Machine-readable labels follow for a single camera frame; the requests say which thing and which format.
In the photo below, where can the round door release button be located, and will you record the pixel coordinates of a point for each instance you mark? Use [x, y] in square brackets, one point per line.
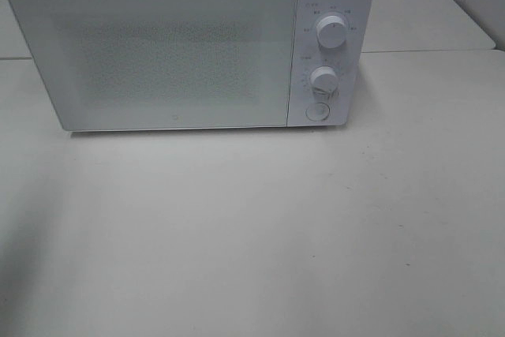
[317, 112]

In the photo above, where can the white timer knob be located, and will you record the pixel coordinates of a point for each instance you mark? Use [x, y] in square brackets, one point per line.
[324, 80]

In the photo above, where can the white microwave door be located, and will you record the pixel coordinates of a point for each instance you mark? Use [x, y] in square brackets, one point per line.
[112, 65]

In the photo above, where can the upper white power knob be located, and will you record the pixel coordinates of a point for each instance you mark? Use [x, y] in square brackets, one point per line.
[331, 31]

